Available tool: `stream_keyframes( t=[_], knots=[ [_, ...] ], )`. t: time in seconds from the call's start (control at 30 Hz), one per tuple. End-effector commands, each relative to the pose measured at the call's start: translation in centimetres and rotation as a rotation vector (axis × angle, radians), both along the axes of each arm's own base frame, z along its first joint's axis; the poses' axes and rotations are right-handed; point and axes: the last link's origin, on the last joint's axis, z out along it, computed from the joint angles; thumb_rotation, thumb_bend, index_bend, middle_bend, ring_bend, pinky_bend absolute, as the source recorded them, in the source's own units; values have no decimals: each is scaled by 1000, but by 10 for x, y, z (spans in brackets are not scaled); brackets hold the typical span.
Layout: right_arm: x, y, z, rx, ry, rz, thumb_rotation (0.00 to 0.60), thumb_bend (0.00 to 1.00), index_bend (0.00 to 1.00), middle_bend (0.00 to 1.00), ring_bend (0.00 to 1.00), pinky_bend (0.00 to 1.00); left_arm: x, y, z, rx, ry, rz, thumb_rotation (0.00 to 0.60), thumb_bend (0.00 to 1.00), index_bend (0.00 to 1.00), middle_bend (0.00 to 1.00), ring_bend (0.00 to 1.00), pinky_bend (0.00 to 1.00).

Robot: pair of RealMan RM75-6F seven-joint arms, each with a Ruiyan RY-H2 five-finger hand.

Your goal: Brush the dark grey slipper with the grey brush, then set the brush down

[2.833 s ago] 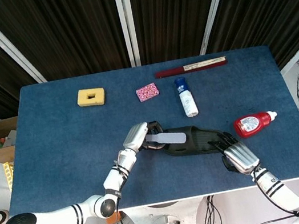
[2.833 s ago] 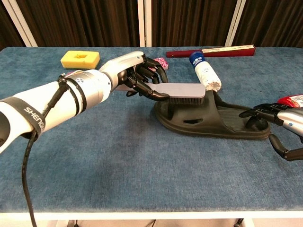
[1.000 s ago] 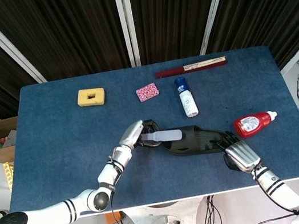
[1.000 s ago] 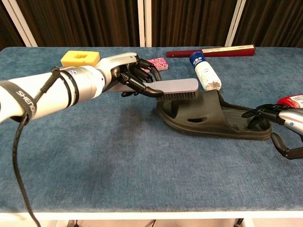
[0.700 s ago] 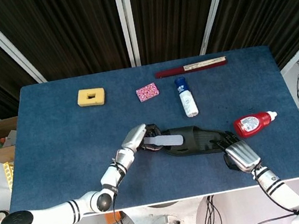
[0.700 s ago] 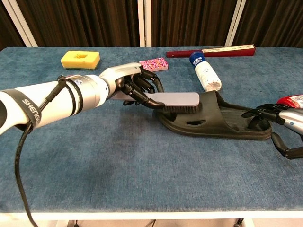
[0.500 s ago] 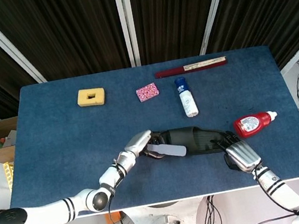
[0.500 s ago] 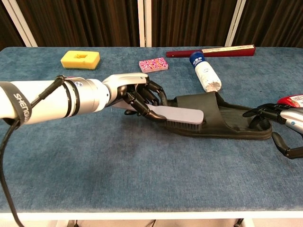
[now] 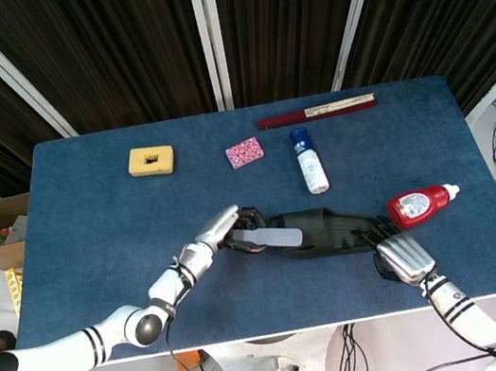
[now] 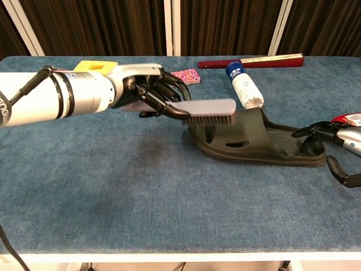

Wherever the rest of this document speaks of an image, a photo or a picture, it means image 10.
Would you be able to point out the pink patterned small box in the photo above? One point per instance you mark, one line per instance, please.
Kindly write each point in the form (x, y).
(191, 76)

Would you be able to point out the dark rubber slipper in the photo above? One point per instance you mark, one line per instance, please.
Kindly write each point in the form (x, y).
(253, 135)

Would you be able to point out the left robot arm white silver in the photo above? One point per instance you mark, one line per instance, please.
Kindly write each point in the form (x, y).
(84, 93)

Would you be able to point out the white bottle blue cap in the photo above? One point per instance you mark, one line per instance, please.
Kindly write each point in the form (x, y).
(245, 87)

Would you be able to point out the red bottle white cap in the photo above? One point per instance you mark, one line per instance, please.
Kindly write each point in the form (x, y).
(352, 118)

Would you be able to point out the dark brown curtain panel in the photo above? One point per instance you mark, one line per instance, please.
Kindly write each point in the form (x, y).
(324, 25)
(225, 25)
(98, 25)
(11, 34)

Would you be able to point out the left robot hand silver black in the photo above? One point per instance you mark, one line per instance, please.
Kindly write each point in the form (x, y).
(132, 72)

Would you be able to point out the grey scrub brush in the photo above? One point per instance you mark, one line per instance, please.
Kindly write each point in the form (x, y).
(208, 105)

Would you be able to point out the white double frame post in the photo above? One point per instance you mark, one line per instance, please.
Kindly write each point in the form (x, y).
(168, 28)

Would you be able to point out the yellow sponge with hole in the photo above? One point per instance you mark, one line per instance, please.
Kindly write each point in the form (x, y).
(84, 66)

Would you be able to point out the dark red folded fan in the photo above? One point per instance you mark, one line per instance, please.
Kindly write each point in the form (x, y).
(220, 64)

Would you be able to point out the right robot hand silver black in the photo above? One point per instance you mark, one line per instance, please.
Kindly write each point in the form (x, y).
(349, 138)

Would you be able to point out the blue velvet tablecloth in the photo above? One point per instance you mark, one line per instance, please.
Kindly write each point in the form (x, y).
(141, 183)

